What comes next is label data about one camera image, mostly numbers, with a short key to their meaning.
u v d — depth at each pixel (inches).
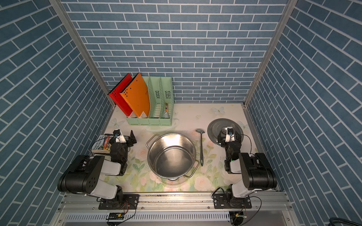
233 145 27.8
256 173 17.9
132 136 32.7
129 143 32.2
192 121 42.6
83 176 17.5
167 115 43.9
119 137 29.7
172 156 35.1
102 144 35.9
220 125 41.5
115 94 34.3
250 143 39.2
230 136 29.7
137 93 40.3
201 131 39.1
